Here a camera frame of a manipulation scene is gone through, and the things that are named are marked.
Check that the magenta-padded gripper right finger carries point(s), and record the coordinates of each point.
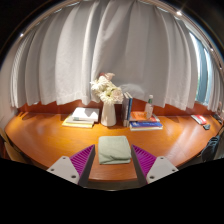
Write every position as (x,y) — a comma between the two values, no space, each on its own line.
(159,168)

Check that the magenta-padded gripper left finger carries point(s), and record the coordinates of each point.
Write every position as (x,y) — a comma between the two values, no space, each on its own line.
(65,168)

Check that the pale green towel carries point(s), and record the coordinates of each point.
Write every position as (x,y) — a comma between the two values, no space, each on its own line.
(114,150)

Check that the yellow flat book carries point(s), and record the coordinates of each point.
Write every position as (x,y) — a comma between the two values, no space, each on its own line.
(76,125)

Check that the grey flat book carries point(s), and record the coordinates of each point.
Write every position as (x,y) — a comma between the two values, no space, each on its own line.
(75,120)

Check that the black bag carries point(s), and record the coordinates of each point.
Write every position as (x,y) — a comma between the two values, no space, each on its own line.
(210,149)

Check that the wooden chair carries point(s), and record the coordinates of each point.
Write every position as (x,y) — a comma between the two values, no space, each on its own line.
(11,151)

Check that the orange flat book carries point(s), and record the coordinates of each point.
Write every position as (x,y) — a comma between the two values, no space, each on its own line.
(138,116)

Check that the white closed book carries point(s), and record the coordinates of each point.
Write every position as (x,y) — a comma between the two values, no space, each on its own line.
(86,114)

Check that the clear plastic bottle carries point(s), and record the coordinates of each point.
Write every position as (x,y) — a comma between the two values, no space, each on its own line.
(148,109)

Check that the small dark object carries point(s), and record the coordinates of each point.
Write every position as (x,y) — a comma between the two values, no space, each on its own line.
(206,127)

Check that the red and white packet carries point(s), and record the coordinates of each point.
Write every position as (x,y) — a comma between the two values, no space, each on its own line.
(198,119)

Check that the blue upright book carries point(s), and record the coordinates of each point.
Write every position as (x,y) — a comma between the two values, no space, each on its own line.
(129,109)

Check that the white ceramic vase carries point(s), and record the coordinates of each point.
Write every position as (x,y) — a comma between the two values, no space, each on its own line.
(108,116)

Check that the white flower bouquet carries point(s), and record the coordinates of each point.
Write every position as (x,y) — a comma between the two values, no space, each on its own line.
(107,90)

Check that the window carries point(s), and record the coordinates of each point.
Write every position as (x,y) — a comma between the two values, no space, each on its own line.
(201,73)

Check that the white curtain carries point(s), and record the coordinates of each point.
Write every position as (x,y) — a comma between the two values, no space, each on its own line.
(100,50)

